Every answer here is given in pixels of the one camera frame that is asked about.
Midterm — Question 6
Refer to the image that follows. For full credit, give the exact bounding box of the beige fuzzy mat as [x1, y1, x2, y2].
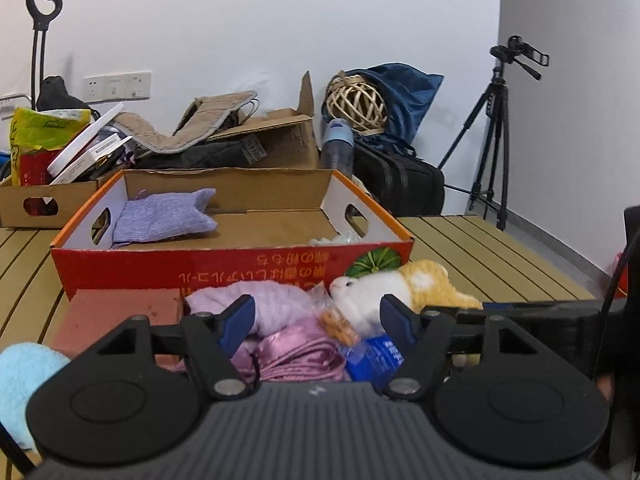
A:
[114, 90, 259, 154]

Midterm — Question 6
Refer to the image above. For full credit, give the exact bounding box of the black trolley handle cart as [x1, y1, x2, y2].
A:
[24, 0, 101, 122]

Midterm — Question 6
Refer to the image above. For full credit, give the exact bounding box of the lilac fluffy headband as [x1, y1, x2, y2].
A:
[186, 281, 326, 337]

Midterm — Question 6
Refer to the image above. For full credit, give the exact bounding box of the dark blue cloth bag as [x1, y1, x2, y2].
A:
[321, 63, 444, 156]

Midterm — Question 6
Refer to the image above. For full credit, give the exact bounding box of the black suitcase bag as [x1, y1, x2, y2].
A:
[354, 140, 445, 217]

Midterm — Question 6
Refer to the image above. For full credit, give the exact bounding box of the white flat carton box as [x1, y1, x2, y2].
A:
[51, 133, 131, 185]

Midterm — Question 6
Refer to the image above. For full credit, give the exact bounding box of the woven rattan ball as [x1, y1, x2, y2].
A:
[324, 70, 388, 136]

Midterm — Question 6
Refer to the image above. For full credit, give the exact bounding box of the white and yellow plush cat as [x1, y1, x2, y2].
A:
[329, 260, 483, 338]

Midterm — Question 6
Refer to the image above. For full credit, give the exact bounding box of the red orange cardboard tray box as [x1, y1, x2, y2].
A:
[51, 168, 413, 296]

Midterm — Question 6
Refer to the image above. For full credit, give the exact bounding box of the blue cap water bottle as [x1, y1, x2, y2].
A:
[320, 118, 355, 178]

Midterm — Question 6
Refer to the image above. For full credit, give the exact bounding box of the yellow green snack bag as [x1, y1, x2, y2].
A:
[9, 107, 92, 186]

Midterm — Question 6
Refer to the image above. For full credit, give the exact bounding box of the small brown cardboard box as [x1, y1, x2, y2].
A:
[0, 168, 118, 229]

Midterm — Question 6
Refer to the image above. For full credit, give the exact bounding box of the small snack packet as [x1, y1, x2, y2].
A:
[309, 283, 360, 348]

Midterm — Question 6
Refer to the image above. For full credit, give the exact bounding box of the light blue plush toy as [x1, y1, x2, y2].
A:
[0, 342, 70, 450]

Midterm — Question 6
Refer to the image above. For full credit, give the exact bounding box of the white wall socket strip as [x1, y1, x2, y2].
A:
[81, 70, 152, 103]

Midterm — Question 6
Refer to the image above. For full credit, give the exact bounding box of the purple knitted cloth pouch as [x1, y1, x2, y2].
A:
[112, 188, 217, 245]

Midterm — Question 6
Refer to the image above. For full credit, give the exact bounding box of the clear plastic bag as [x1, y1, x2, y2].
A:
[309, 231, 361, 247]

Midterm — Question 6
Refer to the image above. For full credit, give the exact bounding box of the pink satin scrunchie cloth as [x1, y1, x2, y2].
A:
[231, 318, 345, 382]

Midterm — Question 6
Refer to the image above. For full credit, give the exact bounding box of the blue tissue pack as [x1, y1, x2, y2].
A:
[344, 335, 404, 389]

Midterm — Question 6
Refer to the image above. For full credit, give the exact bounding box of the black camera tripod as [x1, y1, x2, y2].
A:
[437, 46, 549, 231]

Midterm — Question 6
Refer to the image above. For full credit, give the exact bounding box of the pink brick sponge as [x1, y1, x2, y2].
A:
[47, 289, 186, 359]

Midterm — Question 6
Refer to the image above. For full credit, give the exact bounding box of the large brown cardboard box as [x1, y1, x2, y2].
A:
[199, 70, 321, 172]

